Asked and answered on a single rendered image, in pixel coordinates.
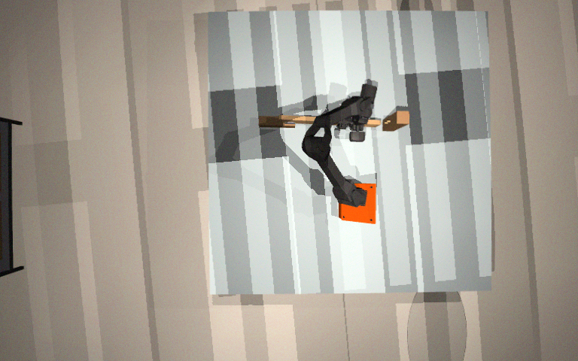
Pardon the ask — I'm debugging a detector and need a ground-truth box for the long brown wooden rail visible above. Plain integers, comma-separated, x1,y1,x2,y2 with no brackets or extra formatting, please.
278,115,381,127

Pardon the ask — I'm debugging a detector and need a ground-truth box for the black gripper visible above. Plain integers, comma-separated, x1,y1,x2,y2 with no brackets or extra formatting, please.
349,115,366,142

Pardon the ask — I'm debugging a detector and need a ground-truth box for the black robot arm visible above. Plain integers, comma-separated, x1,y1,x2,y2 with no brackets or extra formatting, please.
302,84,377,208

